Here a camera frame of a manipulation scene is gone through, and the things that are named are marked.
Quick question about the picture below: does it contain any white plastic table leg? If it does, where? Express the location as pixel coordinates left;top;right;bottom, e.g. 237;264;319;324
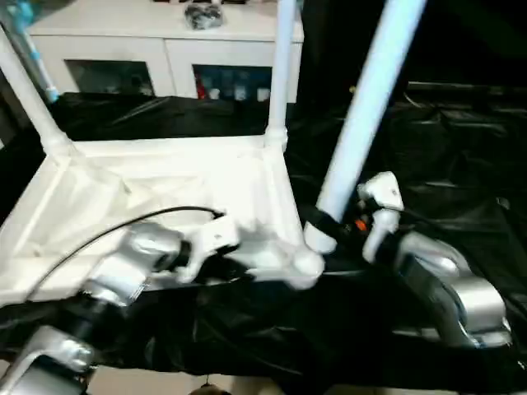
0;24;77;160
264;0;305;153
303;0;429;254

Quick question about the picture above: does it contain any white plastic table top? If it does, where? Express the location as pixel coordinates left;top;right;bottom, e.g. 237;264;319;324
0;137;326;304

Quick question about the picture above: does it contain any black plastic mat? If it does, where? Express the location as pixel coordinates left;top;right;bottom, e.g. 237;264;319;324
0;90;527;392

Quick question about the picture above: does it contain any dark metal rod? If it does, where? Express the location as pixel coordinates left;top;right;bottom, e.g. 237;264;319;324
407;81;527;90

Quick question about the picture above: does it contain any clear bag of black parts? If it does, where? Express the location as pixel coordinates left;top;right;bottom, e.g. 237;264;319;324
183;2;227;32

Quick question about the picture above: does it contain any white cabinet with glass doors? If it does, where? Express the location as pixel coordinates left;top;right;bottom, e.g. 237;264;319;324
28;0;305;104

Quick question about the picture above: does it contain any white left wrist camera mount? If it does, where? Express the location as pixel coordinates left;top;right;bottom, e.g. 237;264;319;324
176;213;242;285

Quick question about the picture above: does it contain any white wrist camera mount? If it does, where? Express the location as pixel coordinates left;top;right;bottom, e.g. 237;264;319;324
357;171;404;263
176;213;242;285

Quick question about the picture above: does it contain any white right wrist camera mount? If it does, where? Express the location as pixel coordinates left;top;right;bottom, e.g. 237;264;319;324
357;171;404;263

